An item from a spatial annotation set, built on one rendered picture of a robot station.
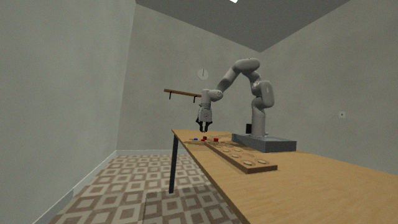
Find tan tray with round pockets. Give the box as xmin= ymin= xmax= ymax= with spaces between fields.
xmin=204 ymin=141 xmax=278 ymax=174

